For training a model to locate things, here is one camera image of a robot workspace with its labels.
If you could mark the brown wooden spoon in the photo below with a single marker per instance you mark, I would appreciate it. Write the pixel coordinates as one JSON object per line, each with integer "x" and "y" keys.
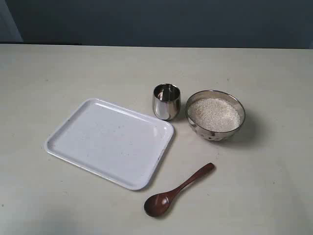
{"x": 158, "y": 204}

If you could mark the small stainless steel cup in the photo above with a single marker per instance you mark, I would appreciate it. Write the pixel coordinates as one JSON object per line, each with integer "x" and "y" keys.
{"x": 166, "y": 101}

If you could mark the steel bowl of rice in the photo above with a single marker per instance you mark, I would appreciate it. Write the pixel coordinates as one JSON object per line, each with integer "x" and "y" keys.
{"x": 211, "y": 135}

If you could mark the white rectangular plastic tray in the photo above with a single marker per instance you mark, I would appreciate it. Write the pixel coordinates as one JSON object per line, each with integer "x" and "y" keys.
{"x": 117, "y": 144}

